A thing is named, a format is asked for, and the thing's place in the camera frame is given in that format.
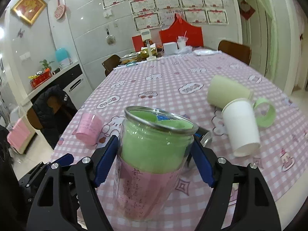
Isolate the pink plastic cup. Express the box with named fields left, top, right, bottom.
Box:
left=75, top=112, right=103, bottom=146

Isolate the potted plant red box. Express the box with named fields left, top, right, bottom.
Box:
left=28, top=59, right=54, bottom=89

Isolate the white desk lamp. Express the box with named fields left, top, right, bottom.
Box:
left=140, top=29, right=157, bottom=61

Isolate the brown chair right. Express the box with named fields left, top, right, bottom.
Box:
left=218, top=40, right=252, bottom=65

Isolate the white box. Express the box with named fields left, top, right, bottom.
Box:
left=163, top=42, right=178, bottom=56

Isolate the blue CoolTowel can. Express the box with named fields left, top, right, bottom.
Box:
left=194, top=127, right=213, bottom=148

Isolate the red diamond door decoration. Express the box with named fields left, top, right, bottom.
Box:
left=239, top=0, right=255, bottom=20

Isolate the brown chair left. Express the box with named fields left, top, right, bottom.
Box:
left=102, top=55, right=121, bottom=77

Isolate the brown chair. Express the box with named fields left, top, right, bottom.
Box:
left=102, top=55, right=121, bottom=77
left=218, top=40, right=252, bottom=65

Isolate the white paper cup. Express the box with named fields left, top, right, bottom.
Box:
left=222, top=98, right=260, bottom=157

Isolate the black jacket on chair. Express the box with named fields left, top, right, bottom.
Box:
left=32, top=85, right=77, bottom=148

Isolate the gold framed picture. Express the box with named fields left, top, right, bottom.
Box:
left=11, top=0, right=47, bottom=25

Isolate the plastic cup with straw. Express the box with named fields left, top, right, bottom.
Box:
left=177, top=32, right=188, bottom=49

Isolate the green door curtain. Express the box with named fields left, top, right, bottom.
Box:
left=257, top=0, right=279, bottom=81

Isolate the pale green paper cup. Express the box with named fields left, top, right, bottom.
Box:
left=207, top=75, right=253, bottom=109

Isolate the pink checkered tablecloth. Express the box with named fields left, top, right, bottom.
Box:
left=52, top=53, right=307, bottom=227

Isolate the red gift bag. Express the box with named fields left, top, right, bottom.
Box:
left=159, top=13, right=204, bottom=47

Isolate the clear jar pink green paper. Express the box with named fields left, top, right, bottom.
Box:
left=114, top=106, right=198, bottom=221

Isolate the white plastic bag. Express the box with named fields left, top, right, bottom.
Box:
left=193, top=49, right=220, bottom=56

